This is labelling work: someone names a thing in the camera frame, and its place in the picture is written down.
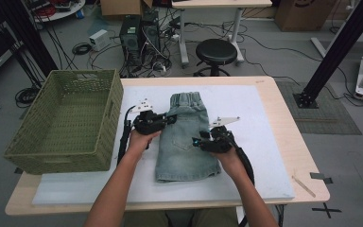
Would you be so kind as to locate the person's olive trousers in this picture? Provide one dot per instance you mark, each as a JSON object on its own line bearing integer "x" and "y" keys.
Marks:
{"x": 145, "y": 220}

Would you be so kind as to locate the light blue denim skirt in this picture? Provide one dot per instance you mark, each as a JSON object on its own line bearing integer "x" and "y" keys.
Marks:
{"x": 182, "y": 157}

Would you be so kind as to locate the thin wooden stick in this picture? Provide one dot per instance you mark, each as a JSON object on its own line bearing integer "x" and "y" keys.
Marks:
{"x": 303, "y": 186}

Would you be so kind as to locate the round white table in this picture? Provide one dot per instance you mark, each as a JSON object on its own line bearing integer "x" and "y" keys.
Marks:
{"x": 66, "y": 14}

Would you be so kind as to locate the black round stool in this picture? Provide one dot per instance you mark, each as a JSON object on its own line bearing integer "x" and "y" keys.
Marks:
{"x": 216, "y": 52}

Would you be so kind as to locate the white-legged desk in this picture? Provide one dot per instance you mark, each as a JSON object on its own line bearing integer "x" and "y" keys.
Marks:
{"x": 220, "y": 3}

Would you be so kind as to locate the small cardboard box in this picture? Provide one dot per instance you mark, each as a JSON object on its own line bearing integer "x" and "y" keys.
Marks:
{"x": 121, "y": 7}

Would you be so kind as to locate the black tape piece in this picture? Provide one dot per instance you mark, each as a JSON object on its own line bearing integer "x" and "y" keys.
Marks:
{"x": 319, "y": 177}

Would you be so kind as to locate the black tape cross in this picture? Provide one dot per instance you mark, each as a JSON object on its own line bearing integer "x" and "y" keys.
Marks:
{"x": 326, "y": 210}

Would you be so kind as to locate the grey floor mat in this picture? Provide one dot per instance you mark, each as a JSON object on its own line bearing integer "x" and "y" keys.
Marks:
{"x": 327, "y": 116}

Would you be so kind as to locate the white foam mat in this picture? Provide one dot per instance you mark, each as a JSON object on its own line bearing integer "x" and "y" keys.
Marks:
{"x": 249, "y": 104}

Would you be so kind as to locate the person's left hand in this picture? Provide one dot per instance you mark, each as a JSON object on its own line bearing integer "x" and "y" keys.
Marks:
{"x": 140, "y": 145}

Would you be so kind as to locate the black metal post with base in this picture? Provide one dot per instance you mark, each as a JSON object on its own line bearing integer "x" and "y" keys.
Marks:
{"x": 337, "y": 50}

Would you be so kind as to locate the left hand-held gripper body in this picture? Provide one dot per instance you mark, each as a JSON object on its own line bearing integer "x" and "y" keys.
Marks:
{"x": 149, "y": 123}

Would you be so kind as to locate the light wooden table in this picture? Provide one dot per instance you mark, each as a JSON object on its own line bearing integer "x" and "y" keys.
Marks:
{"x": 283, "y": 104}

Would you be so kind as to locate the black computer tower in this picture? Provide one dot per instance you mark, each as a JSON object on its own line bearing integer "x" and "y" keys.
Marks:
{"x": 151, "y": 31}
{"x": 129, "y": 41}

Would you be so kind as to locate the green woven basket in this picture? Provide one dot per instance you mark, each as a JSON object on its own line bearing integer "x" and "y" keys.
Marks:
{"x": 63, "y": 126}

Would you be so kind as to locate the large cardboard box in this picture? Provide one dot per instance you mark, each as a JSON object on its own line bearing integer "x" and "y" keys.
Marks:
{"x": 305, "y": 14}

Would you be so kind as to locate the white box device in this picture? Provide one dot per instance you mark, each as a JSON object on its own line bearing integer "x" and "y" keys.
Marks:
{"x": 99, "y": 39}

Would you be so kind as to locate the person's right hand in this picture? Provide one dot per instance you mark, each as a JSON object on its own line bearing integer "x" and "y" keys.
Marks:
{"x": 231, "y": 164}

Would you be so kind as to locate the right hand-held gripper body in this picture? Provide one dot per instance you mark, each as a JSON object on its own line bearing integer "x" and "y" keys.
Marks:
{"x": 220, "y": 143}

